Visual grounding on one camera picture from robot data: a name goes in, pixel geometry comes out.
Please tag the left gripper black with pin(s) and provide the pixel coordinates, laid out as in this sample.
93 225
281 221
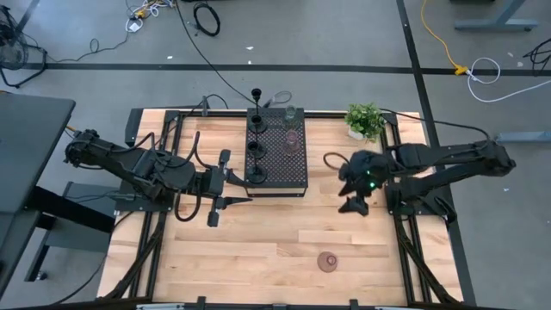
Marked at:
215 183

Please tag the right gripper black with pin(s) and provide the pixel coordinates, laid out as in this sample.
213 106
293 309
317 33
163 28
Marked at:
363 172

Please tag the black metal candlestick holder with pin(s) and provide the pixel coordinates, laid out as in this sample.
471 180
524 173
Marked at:
257 151
260 128
257 175

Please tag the pink glass candle holder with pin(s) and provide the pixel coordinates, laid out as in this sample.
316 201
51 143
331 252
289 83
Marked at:
327 262
292 143

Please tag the green glass candle holder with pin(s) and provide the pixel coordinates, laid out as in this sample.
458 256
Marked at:
290 114

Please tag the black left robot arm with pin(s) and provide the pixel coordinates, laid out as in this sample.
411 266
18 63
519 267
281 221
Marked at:
142 165

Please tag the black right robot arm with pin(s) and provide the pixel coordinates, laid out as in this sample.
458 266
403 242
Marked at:
452 159

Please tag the black perforated metal riser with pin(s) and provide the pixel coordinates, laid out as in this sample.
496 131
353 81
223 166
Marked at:
275 168

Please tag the green plant in white pot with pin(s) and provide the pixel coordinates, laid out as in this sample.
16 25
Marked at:
365 118

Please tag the grey table foot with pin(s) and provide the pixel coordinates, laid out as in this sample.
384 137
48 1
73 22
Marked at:
523 137

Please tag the grey desk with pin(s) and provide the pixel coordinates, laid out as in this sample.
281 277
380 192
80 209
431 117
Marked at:
30 142

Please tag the grey table leg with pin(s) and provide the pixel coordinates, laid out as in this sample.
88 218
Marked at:
495 24

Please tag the black floor fan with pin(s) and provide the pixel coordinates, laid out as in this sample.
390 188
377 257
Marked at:
10 47

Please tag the black aluminium table frame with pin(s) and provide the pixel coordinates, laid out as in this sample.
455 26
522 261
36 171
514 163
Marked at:
323 114

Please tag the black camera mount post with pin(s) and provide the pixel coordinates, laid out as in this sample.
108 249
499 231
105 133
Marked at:
205 107

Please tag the silver metal bracket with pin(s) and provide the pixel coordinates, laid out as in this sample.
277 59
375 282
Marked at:
159 307

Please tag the black desk leg frame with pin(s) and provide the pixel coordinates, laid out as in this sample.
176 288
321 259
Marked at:
86 218

